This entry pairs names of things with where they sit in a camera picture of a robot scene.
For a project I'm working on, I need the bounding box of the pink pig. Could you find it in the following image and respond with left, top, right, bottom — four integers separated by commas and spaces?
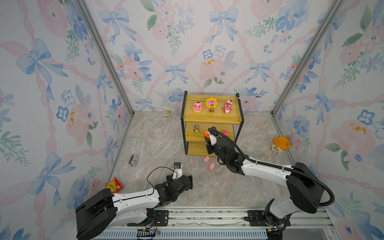
204, 156, 211, 163
209, 163, 216, 171

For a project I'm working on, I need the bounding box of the small grey box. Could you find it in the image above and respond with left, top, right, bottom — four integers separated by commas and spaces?
129, 155, 139, 167

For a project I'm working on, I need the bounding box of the wooden three-tier shelf black frame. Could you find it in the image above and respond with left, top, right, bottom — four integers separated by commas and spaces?
181, 91, 244, 156

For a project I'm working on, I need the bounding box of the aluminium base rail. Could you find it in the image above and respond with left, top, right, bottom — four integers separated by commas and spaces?
94, 207, 339, 240

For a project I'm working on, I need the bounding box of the red snack bag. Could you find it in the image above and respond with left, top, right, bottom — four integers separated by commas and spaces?
105, 178, 124, 194

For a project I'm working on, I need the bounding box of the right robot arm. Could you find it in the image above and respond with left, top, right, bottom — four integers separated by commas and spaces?
205, 127, 335, 231

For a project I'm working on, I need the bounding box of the green truck with box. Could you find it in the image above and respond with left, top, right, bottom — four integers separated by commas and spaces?
193, 125, 200, 135

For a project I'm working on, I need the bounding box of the pink bear figure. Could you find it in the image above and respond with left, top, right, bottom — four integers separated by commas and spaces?
222, 100, 233, 114

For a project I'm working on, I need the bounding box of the sunflower pink bear toy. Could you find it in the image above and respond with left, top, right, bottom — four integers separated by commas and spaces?
206, 97, 218, 112

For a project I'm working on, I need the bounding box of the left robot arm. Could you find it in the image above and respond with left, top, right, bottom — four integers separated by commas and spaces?
76, 168, 193, 240

